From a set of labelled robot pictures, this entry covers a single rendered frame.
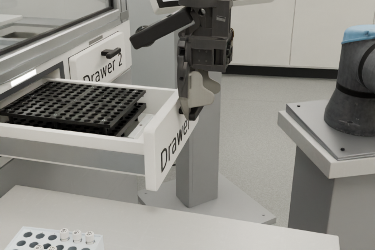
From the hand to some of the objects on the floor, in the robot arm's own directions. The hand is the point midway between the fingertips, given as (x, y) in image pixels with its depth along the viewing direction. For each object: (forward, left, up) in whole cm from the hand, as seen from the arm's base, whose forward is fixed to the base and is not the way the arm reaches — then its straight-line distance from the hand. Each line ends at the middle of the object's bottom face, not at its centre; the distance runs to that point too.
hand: (187, 109), depth 78 cm
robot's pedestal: (-41, -11, -92) cm, 102 cm away
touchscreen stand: (-21, -89, -96) cm, 132 cm away
